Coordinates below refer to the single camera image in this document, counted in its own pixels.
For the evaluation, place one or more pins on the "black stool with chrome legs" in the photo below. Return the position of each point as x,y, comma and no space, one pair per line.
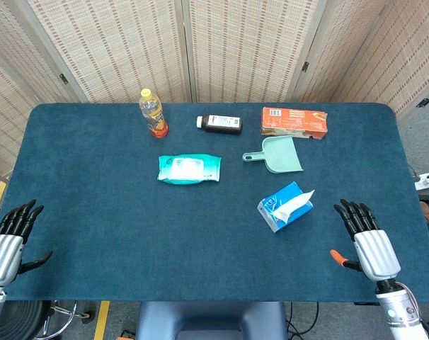
27,320

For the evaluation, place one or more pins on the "mint green dustpan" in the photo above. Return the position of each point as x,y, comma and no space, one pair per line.
280,156

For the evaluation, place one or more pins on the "dark blue table mat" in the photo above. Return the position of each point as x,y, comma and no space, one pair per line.
129,219

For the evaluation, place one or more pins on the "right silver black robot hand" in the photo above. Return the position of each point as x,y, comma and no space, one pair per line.
374,252

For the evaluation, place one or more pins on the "teal wet wipes pack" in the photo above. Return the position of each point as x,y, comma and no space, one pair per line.
189,168

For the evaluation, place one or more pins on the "blue tissue pack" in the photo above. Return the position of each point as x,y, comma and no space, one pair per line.
284,207

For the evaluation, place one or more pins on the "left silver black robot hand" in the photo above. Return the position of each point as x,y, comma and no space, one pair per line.
5,252

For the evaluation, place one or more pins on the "orange juice bottle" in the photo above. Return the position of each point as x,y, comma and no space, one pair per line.
153,114

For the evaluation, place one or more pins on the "orange cardboard box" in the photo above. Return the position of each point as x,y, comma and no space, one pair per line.
294,123

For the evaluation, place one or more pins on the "woven folding screen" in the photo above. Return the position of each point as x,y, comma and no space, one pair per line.
214,49

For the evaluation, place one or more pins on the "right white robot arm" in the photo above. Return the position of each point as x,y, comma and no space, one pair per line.
400,311

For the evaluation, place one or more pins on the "brown medicine bottle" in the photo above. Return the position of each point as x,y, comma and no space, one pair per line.
221,124

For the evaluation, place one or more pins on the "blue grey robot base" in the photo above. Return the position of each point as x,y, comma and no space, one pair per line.
211,320

